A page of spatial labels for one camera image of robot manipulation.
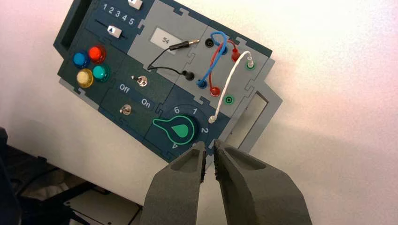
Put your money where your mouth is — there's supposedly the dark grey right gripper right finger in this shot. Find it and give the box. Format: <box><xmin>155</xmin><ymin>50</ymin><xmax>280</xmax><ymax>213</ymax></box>
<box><xmin>213</xmin><ymin>139</ymin><xmax>314</xmax><ymax>225</ymax></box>

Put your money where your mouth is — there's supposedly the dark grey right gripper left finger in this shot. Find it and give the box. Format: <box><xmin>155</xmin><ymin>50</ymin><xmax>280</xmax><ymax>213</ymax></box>
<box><xmin>140</xmin><ymin>141</ymin><xmax>208</xmax><ymax>225</ymax></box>

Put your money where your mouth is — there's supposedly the green rotary selector knob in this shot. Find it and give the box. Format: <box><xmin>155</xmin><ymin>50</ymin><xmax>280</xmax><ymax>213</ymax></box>
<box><xmin>152</xmin><ymin>114</ymin><xmax>196</xmax><ymax>148</ymax></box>

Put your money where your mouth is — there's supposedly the blue and grey task board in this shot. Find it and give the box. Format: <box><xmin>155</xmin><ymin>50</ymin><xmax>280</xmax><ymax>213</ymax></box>
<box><xmin>53</xmin><ymin>0</ymin><xmax>283</xmax><ymax>164</ymax></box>

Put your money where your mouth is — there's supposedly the green dome push button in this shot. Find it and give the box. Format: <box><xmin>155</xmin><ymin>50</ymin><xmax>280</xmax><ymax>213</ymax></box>
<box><xmin>92</xmin><ymin>64</ymin><xmax>111</xmax><ymax>83</ymax></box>

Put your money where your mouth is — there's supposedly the yellow dome push button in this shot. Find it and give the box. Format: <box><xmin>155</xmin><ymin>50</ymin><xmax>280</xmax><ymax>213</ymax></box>
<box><xmin>76</xmin><ymin>68</ymin><xmax>94</xmax><ymax>89</ymax></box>

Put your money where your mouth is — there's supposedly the small display screen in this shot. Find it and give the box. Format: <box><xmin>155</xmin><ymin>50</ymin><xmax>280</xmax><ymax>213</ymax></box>
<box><xmin>150</xmin><ymin>27</ymin><xmax>184</xmax><ymax>55</ymax></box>

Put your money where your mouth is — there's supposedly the red dome push button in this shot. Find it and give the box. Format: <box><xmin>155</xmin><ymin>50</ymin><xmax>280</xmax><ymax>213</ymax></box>
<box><xmin>88</xmin><ymin>45</ymin><xmax>107</xmax><ymax>65</ymax></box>

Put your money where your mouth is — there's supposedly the blue dome push button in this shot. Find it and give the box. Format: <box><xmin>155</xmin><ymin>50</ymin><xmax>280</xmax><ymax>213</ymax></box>
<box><xmin>72</xmin><ymin>51</ymin><xmax>91</xmax><ymax>69</ymax></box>

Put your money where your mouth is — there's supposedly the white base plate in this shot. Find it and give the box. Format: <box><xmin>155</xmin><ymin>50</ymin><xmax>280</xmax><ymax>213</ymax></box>
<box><xmin>62</xmin><ymin>188</ymin><xmax>144</xmax><ymax>225</ymax></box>

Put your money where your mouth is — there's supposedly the white banana plug cable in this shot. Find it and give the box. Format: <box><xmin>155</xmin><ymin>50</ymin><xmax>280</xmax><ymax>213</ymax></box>
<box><xmin>208</xmin><ymin>50</ymin><xmax>253</xmax><ymax>125</ymax></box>

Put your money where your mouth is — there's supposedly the blue banana plug cable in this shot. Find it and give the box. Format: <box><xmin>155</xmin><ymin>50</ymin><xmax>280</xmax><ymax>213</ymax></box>
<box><xmin>196</xmin><ymin>30</ymin><xmax>230</xmax><ymax>90</ymax></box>

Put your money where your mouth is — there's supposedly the black metal frame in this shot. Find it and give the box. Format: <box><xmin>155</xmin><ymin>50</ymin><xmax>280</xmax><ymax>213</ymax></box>
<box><xmin>0</xmin><ymin>127</ymin><xmax>113</xmax><ymax>225</ymax></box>

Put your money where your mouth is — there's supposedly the red banana plug cable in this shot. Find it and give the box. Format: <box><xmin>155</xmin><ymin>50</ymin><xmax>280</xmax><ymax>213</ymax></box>
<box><xmin>208</xmin><ymin>38</ymin><xmax>241</xmax><ymax>97</ymax></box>

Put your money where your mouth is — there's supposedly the black banana plug cable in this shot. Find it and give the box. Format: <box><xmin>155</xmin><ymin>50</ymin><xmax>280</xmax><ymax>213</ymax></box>
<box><xmin>146</xmin><ymin>38</ymin><xmax>201</xmax><ymax>83</ymax></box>

